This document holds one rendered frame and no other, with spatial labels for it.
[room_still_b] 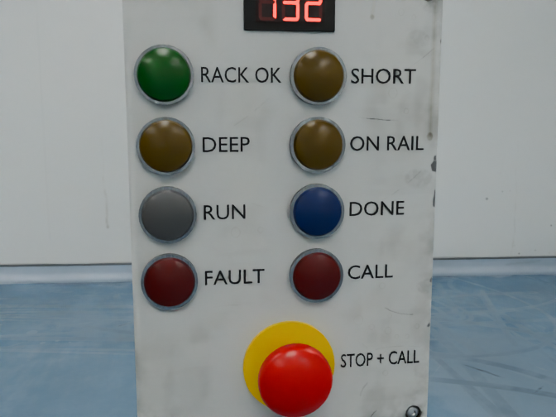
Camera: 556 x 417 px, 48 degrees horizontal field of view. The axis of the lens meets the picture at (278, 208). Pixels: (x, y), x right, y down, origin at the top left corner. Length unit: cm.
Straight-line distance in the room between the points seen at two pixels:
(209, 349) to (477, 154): 369
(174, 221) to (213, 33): 10
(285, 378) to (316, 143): 12
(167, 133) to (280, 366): 13
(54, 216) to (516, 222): 281
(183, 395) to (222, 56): 19
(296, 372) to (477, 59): 371
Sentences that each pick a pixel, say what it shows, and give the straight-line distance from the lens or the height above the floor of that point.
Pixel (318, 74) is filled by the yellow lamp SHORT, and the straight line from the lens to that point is 33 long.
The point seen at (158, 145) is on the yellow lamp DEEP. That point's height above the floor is 98.
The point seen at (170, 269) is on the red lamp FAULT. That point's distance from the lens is 33.
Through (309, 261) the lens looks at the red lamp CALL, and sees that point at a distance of 34.
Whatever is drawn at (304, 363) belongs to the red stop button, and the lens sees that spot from 33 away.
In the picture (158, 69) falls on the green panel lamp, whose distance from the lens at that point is 32.
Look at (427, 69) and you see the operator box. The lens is 36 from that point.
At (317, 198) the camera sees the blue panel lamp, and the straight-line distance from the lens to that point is 33.
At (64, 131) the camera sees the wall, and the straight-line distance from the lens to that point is 383.
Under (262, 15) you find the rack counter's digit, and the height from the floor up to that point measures 104.
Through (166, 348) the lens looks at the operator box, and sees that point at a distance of 35.
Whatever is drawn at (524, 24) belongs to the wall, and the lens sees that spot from 411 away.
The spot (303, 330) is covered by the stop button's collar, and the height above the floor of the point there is 87.
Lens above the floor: 99
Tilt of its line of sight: 9 degrees down
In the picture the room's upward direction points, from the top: straight up
